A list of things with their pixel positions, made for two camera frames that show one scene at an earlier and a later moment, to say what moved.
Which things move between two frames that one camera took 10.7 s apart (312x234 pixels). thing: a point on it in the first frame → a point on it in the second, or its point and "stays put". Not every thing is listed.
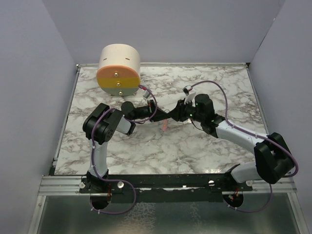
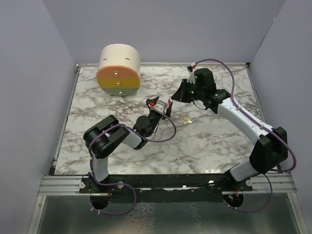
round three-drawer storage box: x=119 y=73 stays put
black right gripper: x=178 y=113 → x=180 y=94
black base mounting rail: x=165 y=188 stays put
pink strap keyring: x=165 y=125 → x=169 y=102
